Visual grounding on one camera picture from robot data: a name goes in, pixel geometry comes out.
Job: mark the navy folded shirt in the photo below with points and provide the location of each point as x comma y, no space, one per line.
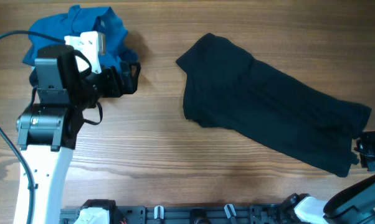
110,59

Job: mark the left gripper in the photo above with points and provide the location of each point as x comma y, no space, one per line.
115,89

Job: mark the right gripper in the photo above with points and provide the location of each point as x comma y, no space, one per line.
367,138

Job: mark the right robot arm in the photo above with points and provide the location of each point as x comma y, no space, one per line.
353,205

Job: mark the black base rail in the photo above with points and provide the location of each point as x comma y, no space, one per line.
106,211

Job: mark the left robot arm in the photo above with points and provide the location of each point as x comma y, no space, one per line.
47,130

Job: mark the black polo shirt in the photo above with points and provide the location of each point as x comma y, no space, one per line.
226,87

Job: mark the blue polo shirt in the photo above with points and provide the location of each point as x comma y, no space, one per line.
78,20

